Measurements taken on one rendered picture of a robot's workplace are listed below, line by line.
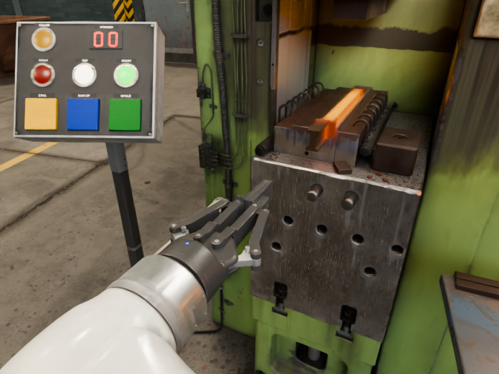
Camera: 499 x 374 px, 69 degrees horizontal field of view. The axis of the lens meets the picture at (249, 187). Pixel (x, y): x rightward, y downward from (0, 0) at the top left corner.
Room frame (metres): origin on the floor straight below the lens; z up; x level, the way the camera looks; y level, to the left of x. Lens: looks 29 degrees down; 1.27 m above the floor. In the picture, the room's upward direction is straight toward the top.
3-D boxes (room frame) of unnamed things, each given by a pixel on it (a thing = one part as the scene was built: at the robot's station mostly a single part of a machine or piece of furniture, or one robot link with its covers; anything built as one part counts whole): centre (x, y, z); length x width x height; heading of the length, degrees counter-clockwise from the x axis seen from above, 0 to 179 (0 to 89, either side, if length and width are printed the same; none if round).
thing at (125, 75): (0.88, 0.29, 1.09); 0.05 x 0.03 x 0.04; 63
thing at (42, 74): (0.89, 0.49, 1.09); 0.05 x 0.03 x 0.04; 63
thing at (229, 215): (0.39, 0.04, 1.00); 0.11 x 0.01 x 0.04; 155
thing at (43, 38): (0.93, 0.49, 1.16); 0.05 x 0.03 x 0.04; 63
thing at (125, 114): (0.84, 0.29, 1.01); 0.07 x 0.05 x 0.07; 88
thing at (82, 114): (0.84, 0.39, 1.01); 0.07 x 0.05 x 0.07; 88
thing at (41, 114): (0.84, 0.49, 1.01); 0.07 x 0.05 x 0.07; 88
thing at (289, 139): (0.98, -0.24, 0.96); 0.42 x 0.20 x 0.09; 153
